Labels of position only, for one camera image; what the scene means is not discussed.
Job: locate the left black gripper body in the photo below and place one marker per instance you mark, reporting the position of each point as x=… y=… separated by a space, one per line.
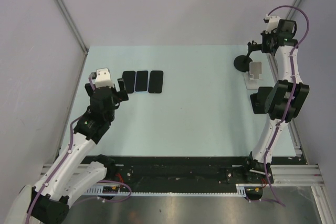
x=117 y=97

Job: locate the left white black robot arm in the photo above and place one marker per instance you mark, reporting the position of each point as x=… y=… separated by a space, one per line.
x=50 y=199

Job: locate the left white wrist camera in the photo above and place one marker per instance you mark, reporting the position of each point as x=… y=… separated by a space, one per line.
x=101 y=78

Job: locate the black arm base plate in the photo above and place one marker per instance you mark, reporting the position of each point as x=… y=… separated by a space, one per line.
x=181 y=174

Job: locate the white slotted cable duct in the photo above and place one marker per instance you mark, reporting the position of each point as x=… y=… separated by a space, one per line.
x=235 y=191

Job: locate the black phone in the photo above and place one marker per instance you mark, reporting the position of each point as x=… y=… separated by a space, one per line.
x=129 y=81
x=155 y=85

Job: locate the aluminium frame post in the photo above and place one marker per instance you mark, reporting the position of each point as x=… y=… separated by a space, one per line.
x=71 y=25
x=293 y=9

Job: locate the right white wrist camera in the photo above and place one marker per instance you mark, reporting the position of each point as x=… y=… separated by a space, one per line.
x=272 y=23

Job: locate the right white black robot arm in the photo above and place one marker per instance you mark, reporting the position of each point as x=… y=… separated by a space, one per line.
x=280 y=103

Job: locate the white phone stand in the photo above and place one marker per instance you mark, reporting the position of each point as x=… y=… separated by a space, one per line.
x=252 y=77

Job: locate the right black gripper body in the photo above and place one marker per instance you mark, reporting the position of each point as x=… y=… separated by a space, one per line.
x=267 y=40

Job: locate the right aluminium frame post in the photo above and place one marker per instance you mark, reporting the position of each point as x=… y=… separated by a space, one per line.
x=293 y=9

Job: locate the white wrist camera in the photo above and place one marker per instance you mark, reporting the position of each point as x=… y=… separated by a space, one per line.
x=101 y=78
x=272 y=23

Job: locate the left aluminium frame post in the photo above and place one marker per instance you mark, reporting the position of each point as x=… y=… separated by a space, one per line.
x=71 y=25

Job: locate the black phone stand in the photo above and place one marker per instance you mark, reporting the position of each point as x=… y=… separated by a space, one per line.
x=258 y=99

